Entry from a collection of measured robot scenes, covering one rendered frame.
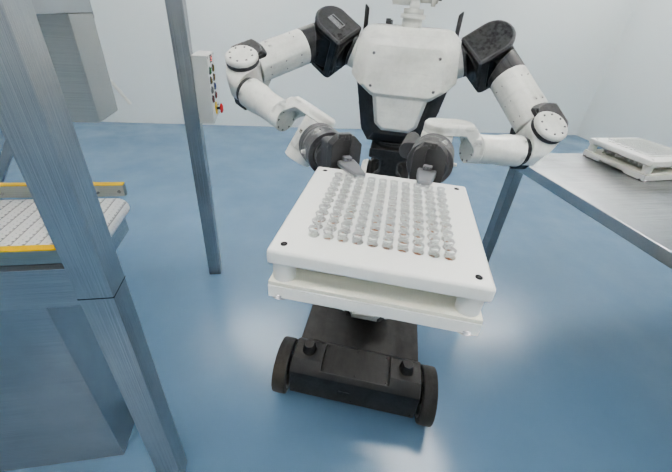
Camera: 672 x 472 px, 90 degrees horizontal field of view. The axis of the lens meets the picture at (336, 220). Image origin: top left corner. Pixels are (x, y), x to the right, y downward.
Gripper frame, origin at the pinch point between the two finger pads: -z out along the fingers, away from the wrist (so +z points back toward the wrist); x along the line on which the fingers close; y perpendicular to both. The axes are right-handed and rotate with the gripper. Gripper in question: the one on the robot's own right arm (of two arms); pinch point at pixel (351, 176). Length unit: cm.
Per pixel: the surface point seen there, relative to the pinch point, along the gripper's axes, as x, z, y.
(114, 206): 21, 40, 45
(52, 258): 20, 18, 52
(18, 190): 19, 48, 66
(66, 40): -15, 37, 44
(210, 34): -1, 382, 0
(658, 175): 14, 11, -120
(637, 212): 17, -3, -87
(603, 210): 17, 0, -78
